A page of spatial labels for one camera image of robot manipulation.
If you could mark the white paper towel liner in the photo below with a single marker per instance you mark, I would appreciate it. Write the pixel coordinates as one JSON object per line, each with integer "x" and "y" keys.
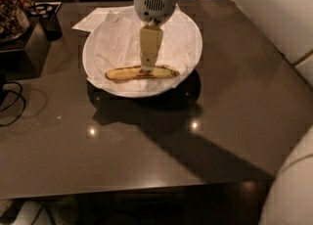
{"x": 114, "y": 46}

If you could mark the yellow spotted banana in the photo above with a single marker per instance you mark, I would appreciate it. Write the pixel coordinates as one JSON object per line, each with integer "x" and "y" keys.
{"x": 128, "y": 73}

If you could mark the black holder cup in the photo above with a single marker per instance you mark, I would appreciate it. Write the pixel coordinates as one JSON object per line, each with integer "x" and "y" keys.
{"x": 47, "y": 14}

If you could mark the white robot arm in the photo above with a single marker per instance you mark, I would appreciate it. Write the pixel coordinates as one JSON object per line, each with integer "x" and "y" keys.
{"x": 288, "y": 24}

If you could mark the white paper sheet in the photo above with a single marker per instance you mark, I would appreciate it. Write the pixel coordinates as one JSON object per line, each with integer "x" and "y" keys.
{"x": 90, "y": 22}

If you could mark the white round bowl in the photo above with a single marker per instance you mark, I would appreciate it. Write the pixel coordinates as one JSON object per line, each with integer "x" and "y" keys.
{"x": 94, "y": 50}

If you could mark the white object under table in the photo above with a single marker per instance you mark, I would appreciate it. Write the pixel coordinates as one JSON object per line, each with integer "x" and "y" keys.
{"x": 33, "y": 213}

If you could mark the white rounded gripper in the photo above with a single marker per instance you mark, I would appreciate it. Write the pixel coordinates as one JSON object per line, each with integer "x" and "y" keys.
{"x": 156, "y": 4}

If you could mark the glass jar of snacks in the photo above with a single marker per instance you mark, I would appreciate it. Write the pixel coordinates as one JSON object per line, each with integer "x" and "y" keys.
{"x": 13, "y": 20}

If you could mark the dark brown box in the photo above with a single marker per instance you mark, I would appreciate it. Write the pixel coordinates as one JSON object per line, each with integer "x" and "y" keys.
{"x": 25, "y": 57}

